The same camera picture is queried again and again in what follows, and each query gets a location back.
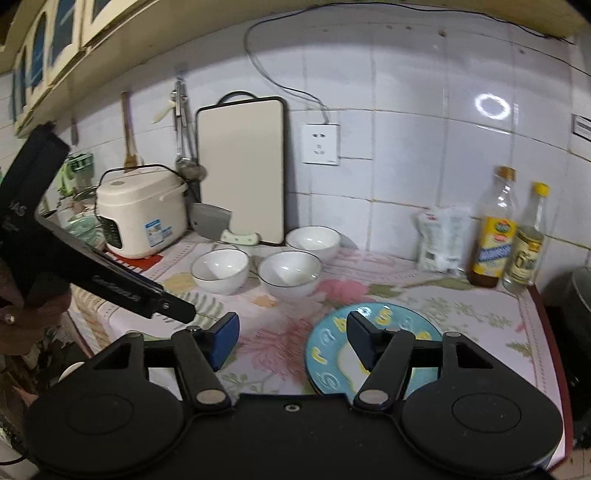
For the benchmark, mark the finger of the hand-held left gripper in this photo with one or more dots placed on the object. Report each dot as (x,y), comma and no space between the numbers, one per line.
(173,308)

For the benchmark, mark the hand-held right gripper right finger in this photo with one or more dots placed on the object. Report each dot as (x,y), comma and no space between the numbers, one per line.
(364,339)

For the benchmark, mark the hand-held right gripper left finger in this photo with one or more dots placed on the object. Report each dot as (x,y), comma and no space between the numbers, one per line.
(226,339)

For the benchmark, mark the blue egg-print plate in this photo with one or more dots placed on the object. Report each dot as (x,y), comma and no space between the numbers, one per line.
(330,350)

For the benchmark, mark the white ribbed bowl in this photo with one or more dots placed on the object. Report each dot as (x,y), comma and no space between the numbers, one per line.
(290,277)
(219,272)
(314,242)

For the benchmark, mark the person's left hand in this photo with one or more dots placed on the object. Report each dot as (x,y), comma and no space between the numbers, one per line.
(11,325)

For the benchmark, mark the green colander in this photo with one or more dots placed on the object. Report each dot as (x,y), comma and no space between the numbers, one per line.
(85,228)

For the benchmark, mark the green hanging rack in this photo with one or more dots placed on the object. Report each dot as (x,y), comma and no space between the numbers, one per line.
(76,170)

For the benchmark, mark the white rice cooker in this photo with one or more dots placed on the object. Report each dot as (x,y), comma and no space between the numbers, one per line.
(138,217)

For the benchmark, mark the floral tablecloth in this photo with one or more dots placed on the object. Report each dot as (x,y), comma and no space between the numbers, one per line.
(461,314)

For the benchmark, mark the white salt bag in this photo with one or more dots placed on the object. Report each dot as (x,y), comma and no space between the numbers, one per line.
(459,240)
(431,244)

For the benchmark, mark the wooden spatula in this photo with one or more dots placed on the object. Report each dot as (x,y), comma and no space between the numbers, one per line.
(129,147)

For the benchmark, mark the cream cutting board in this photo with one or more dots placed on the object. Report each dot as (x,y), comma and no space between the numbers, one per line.
(240,175)

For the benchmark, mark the amber cooking wine bottle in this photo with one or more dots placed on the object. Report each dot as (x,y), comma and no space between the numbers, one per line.
(491,240)

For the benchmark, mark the metal ladle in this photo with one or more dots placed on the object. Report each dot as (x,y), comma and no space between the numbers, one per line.
(181,138)

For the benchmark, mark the clear vinegar bottle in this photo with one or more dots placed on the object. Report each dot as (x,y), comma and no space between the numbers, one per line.
(526,254)

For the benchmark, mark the white wall socket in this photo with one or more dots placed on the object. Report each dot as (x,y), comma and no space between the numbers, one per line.
(321,144)

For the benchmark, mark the wall sticker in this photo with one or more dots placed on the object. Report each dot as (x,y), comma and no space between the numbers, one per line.
(582,125)

